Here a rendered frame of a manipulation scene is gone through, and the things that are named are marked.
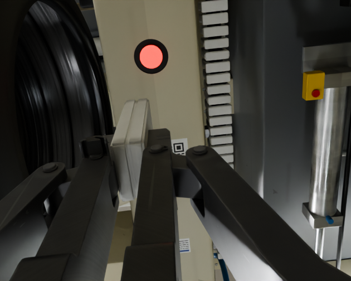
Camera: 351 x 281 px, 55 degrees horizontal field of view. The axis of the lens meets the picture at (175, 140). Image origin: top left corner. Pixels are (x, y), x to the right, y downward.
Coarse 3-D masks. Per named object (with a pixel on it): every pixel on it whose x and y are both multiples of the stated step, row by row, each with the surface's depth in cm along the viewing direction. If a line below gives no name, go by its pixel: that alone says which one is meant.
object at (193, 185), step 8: (152, 136) 17; (160, 136) 17; (168, 136) 17; (152, 144) 16; (168, 144) 16; (176, 160) 14; (184, 160) 14; (176, 168) 14; (184, 168) 14; (176, 176) 14; (184, 176) 14; (192, 176) 14; (176, 184) 14; (184, 184) 14; (192, 184) 14; (200, 184) 14; (176, 192) 14; (184, 192) 14; (192, 192) 14; (200, 192) 14
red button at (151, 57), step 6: (144, 48) 44; (150, 48) 44; (156, 48) 44; (144, 54) 44; (150, 54) 45; (156, 54) 45; (144, 60) 45; (150, 60) 45; (156, 60) 45; (150, 66) 45; (156, 66) 45
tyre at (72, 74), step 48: (0, 0) 38; (48, 0) 52; (0, 48) 36; (48, 48) 76; (0, 96) 35; (48, 96) 82; (96, 96) 75; (0, 144) 35; (48, 144) 84; (0, 192) 34
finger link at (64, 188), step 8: (112, 136) 18; (112, 160) 15; (72, 168) 15; (112, 168) 15; (72, 176) 14; (112, 176) 15; (64, 184) 14; (112, 184) 15; (56, 192) 14; (64, 192) 14; (112, 192) 15; (48, 200) 14; (56, 200) 14; (48, 208) 14; (56, 208) 14
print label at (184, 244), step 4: (180, 240) 57; (184, 240) 57; (188, 240) 57; (180, 244) 57; (184, 244) 58; (188, 244) 58; (180, 248) 58; (184, 248) 58; (188, 248) 58; (180, 252) 58; (184, 252) 58
